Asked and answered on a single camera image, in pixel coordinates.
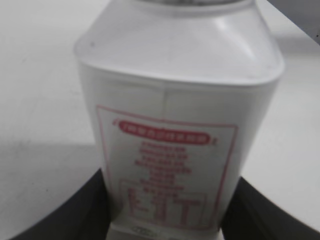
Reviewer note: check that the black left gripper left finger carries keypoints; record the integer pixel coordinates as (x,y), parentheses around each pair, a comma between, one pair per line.
(70,208)

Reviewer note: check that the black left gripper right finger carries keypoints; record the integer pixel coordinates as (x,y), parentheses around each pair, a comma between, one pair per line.
(251,216)

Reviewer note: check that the white yili changqing yogurt bottle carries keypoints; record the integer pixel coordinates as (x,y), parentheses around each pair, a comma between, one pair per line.
(176,91)

